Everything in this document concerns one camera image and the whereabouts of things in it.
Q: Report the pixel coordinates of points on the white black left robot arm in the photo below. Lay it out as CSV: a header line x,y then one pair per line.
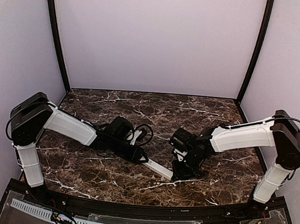
x,y
36,117

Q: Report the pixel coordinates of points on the black left frame post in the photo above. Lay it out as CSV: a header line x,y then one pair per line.
x,y
57,44

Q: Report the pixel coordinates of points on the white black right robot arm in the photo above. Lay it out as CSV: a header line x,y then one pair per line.
x,y
279,131

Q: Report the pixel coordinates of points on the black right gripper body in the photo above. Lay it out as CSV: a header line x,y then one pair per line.
x,y
183,166

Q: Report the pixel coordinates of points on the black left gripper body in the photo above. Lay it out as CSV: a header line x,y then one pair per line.
x,y
135,155

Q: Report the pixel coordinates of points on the black frame post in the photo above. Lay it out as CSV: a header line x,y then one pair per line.
x,y
57,44
257,49

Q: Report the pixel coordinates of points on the grey remote battery cover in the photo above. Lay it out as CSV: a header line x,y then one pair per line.
x,y
159,169

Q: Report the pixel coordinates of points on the black right frame post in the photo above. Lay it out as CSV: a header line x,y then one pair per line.
x,y
257,49

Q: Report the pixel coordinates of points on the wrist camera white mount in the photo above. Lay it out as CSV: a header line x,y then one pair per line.
x,y
137,135
179,155

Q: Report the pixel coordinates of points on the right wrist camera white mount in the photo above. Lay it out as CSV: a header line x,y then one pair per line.
x,y
179,155

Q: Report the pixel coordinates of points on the left white cable duct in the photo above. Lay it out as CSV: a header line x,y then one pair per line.
x,y
32,210

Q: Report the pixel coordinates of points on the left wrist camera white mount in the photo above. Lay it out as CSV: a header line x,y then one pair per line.
x,y
137,135

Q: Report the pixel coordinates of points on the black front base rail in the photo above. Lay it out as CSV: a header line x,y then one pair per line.
x,y
225,214

